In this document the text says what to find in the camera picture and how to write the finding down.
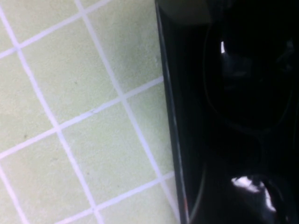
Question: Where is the green white grid tablecloth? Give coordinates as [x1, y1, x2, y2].
[0, 0, 185, 224]

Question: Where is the black glasses case printed side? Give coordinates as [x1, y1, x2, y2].
[154, 0, 299, 224]

